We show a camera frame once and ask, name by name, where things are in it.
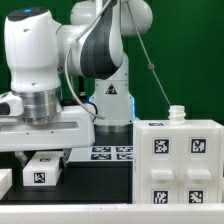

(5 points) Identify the white marker base plate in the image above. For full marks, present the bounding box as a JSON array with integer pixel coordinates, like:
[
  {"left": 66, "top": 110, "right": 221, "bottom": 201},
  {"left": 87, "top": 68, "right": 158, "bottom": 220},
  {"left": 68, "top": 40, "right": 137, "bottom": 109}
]
[{"left": 68, "top": 146, "right": 133, "bottom": 162}]

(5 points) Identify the white block with marker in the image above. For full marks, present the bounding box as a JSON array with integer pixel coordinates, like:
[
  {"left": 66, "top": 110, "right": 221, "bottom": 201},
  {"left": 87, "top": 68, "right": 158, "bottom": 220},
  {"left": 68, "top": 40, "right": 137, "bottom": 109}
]
[{"left": 23, "top": 151, "right": 63, "bottom": 186}]

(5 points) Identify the white part at left edge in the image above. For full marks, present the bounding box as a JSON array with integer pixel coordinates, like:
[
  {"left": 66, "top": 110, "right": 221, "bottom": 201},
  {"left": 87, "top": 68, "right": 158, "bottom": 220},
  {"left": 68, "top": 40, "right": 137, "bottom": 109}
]
[{"left": 0, "top": 169, "right": 12, "bottom": 200}]

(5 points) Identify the white cabinet top knob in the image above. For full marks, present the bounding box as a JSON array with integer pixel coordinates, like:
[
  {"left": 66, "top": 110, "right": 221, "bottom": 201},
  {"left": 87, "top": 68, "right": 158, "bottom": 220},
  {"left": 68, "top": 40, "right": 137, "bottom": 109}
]
[{"left": 169, "top": 105, "right": 186, "bottom": 125}]

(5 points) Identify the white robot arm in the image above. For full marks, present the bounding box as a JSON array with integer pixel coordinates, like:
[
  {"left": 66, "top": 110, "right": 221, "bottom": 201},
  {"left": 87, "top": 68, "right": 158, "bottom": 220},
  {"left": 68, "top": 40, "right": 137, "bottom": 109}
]
[{"left": 0, "top": 0, "right": 153, "bottom": 162}]

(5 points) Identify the white cabinet door panel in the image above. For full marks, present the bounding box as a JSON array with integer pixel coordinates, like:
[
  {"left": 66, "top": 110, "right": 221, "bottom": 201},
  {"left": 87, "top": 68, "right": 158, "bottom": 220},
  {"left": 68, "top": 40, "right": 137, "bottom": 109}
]
[{"left": 139, "top": 131, "right": 180, "bottom": 205}]

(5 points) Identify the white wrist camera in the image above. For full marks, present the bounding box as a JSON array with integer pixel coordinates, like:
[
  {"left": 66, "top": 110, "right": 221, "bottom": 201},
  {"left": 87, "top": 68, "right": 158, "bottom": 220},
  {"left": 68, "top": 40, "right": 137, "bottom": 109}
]
[{"left": 0, "top": 92, "right": 24, "bottom": 117}]

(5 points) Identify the white cabinet body box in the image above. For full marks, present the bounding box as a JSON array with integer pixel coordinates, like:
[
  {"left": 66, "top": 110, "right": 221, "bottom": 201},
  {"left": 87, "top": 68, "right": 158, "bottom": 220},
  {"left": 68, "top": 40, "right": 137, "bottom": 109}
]
[{"left": 132, "top": 120, "right": 224, "bottom": 205}]

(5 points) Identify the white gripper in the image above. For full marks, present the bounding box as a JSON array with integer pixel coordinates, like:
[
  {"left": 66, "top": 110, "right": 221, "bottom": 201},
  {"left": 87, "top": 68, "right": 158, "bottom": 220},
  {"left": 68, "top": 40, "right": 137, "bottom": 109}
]
[{"left": 0, "top": 107, "right": 95, "bottom": 167}]

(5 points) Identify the white front table rail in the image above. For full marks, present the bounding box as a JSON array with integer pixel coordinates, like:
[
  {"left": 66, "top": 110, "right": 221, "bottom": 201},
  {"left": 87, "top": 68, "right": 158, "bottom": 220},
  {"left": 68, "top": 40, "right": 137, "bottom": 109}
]
[{"left": 0, "top": 204, "right": 224, "bottom": 224}]

